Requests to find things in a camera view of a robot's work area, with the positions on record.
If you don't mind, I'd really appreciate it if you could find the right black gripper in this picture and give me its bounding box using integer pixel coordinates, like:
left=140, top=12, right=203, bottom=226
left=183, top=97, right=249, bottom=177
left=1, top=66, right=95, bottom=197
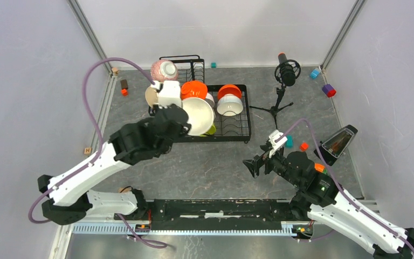
left=241, top=144, right=302, bottom=188

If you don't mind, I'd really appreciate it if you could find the orange bowl tier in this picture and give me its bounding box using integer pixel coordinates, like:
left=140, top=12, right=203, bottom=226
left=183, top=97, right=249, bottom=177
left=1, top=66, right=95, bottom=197
left=181, top=80, right=208, bottom=100

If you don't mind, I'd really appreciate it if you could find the white bowl grey rim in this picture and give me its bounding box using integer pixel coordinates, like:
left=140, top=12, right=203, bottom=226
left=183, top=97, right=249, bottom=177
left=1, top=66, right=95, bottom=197
left=217, top=94, right=244, bottom=117

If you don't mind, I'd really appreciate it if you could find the orange bowl rack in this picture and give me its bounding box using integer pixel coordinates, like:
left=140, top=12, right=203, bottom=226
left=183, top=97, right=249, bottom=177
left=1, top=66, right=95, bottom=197
left=217, top=84, right=242, bottom=100

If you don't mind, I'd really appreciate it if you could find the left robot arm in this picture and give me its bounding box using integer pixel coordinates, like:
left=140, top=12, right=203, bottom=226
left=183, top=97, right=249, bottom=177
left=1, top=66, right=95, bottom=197
left=38, top=105, right=191, bottom=225

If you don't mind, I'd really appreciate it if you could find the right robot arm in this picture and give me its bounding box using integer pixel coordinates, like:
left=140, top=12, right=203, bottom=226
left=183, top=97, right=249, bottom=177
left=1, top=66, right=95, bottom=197
left=243, top=143, right=414, bottom=258

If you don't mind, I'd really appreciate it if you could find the white bowl behind rack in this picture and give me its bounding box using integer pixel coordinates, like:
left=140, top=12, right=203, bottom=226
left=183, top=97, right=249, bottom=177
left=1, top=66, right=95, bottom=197
left=205, top=93, right=215, bottom=108

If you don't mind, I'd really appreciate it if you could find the beige ceramic bowl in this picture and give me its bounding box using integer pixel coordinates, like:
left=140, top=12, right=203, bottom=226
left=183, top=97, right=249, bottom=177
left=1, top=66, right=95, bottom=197
left=144, top=86, right=158, bottom=107

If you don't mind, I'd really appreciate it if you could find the lime green bowl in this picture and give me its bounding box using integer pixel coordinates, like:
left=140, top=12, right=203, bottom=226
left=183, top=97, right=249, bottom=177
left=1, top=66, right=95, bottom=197
left=203, top=124, right=217, bottom=136

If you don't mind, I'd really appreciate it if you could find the teal block on table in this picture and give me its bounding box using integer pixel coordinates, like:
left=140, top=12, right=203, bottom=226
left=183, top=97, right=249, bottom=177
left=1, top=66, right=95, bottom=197
left=285, top=135, right=294, bottom=148

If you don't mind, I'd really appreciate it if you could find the pink floral bowl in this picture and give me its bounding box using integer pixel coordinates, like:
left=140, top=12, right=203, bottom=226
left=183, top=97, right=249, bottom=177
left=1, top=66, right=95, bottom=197
left=150, top=59, right=178, bottom=82

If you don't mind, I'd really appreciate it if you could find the small orange cube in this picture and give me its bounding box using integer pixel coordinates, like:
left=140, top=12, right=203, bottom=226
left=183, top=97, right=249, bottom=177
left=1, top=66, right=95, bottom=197
left=299, top=142, right=309, bottom=152

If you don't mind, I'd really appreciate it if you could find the brown block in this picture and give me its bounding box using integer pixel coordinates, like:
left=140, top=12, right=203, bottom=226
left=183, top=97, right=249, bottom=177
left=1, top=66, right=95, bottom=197
left=120, top=79, right=128, bottom=90

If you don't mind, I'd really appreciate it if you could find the orange curved block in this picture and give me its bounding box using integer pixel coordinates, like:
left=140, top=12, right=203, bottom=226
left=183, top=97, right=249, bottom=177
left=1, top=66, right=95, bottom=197
left=314, top=163, right=327, bottom=174

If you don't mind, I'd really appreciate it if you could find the wooden cube corner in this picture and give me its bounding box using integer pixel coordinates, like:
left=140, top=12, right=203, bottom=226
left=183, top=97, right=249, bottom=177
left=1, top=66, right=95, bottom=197
left=112, top=67, right=119, bottom=76

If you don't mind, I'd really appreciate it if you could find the wooden letter cube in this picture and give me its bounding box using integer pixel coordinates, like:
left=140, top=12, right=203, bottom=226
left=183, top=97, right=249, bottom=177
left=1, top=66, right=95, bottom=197
left=84, top=147, right=92, bottom=155

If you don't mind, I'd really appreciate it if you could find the black microphone on tripod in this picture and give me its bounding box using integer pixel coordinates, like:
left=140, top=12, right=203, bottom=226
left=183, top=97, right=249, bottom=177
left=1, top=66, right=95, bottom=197
left=249, top=52, right=301, bottom=130

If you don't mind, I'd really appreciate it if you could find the purple red block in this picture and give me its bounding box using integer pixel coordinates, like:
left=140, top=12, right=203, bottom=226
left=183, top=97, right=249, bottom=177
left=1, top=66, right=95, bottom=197
left=322, top=84, right=336, bottom=98

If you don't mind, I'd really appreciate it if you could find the blue block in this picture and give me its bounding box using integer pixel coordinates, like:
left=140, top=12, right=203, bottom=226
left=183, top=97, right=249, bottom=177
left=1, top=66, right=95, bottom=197
left=309, top=67, right=321, bottom=79

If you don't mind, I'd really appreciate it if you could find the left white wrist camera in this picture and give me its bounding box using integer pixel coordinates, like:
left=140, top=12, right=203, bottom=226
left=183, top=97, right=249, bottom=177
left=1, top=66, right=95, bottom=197
left=154, top=80, right=182, bottom=107

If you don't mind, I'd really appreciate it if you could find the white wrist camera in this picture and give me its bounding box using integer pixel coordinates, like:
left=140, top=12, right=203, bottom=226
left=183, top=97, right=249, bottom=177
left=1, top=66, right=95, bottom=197
left=268, top=129, right=288, bottom=158
left=154, top=80, right=182, bottom=107

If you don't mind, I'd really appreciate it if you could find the black wire dish rack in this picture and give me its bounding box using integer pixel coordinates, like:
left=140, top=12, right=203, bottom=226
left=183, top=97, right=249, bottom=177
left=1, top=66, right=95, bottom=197
left=159, top=55, right=252, bottom=143

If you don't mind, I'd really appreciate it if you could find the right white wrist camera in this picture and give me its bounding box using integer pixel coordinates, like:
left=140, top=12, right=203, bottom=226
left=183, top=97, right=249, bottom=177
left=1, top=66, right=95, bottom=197
left=268, top=129, right=288, bottom=158

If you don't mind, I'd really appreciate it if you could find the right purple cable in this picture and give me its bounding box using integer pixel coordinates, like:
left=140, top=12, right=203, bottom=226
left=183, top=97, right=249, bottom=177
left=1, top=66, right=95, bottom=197
left=274, top=118, right=414, bottom=259

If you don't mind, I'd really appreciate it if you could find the purple cable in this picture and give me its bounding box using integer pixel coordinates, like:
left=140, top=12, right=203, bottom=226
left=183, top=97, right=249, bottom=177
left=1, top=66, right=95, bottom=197
left=27, top=57, right=168, bottom=249
left=274, top=118, right=414, bottom=259

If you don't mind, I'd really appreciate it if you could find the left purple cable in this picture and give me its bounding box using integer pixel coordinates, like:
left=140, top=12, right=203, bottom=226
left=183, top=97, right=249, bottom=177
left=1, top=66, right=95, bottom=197
left=27, top=57, right=168, bottom=249

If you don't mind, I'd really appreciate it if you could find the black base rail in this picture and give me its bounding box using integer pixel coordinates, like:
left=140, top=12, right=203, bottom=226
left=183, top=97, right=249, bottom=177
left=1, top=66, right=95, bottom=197
left=124, top=199, right=310, bottom=231

